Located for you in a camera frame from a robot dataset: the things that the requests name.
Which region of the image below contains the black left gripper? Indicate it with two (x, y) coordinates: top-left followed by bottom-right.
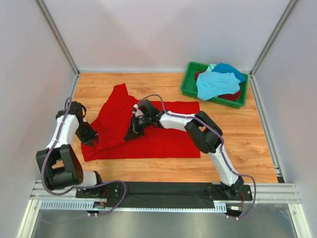
(75, 121), (99, 149)

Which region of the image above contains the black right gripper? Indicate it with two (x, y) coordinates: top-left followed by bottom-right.
(124, 116), (152, 142)

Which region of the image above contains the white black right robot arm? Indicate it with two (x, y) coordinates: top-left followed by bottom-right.
(124, 99), (244, 200)

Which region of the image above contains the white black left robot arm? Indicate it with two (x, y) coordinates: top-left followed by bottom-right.
(36, 97), (104, 199)

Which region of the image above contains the green plastic bin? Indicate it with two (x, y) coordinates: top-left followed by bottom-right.
(180, 61), (249, 109)

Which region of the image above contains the light blue t shirt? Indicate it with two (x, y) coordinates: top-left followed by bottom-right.
(196, 63), (245, 101)

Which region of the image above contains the dark red t shirt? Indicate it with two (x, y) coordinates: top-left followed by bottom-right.
(195, 71), (240, 101)

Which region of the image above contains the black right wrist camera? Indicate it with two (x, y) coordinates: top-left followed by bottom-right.
(137, 99), (159, 118)

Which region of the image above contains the grey slotted cable duct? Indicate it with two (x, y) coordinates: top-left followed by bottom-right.
(40, 200), (227, 213)

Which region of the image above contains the left aluminium corner post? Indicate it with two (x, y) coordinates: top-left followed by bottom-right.
(35, 0), (80, 76)

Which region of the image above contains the aluminium corner post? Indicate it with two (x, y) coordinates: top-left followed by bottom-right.
(35, 0), (80, 76)
(250, 0), (299, 76)

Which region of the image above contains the right aluminium corner post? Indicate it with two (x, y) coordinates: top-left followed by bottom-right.
(250, 0), (299, 76)

